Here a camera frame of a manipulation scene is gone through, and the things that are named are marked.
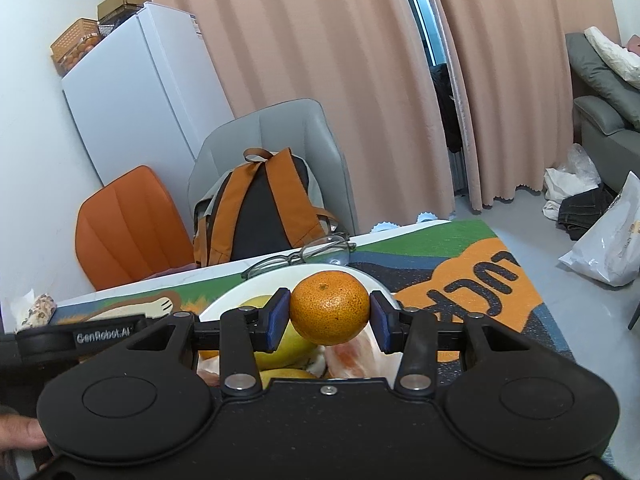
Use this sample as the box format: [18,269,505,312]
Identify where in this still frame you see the dark folded jeans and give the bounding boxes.
[556,186,627,242]

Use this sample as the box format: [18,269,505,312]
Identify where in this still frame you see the white plastic bag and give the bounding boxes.
[558,171,640,288]
[542,143,603,220]

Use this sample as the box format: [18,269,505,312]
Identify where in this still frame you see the white refrigerator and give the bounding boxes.
[61,2,237,202]

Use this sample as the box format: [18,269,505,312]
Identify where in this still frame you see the colourful cat print table mat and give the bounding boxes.
[47,218,576,411]

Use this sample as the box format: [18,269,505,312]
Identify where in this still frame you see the brown storage box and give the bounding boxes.
[96,0,152,37]

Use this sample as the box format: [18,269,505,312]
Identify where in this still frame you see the white pillow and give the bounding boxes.
[584,26,640,88]

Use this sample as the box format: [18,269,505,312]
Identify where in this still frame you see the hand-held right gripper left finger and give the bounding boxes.
[100,288,292,397]

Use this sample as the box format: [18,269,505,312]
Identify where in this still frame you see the wide pink curtain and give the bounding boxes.
[104,0,483,221]

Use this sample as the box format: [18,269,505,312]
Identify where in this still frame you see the black frame eyeglasses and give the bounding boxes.
[241,234,357,281]

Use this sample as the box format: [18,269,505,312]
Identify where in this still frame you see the grey chair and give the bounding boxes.
[187,99,359,261]

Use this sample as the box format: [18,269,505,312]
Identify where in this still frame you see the narrow pink curtain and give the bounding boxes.
[429,0,623,213]

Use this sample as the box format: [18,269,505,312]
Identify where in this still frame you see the floral tissue pack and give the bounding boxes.
[6,290,57,332]

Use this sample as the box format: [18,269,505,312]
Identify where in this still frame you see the orange chair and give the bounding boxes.
[75,165,197,292]

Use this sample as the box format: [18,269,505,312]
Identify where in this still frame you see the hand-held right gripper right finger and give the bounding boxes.
[369,291,552,392]

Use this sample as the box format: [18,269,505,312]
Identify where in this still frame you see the orange and black backpack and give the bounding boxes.
[192,147,347,269]

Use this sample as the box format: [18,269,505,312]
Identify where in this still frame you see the white ceramic bowl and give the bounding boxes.
[198,262,397,361]

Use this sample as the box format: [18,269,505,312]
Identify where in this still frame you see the person's left hand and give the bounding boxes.
[0,412,49,452]

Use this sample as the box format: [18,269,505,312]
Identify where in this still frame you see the thick peeled pomelo segment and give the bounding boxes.
[324,327,405,381]

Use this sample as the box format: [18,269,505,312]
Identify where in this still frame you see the grey sofa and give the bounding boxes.
[565,32,640,197]

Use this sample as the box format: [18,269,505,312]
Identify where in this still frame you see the orange tangerine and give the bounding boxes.
[289,270,371,346]

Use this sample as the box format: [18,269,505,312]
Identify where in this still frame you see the orange storage basket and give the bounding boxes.
[49,18,104,72]

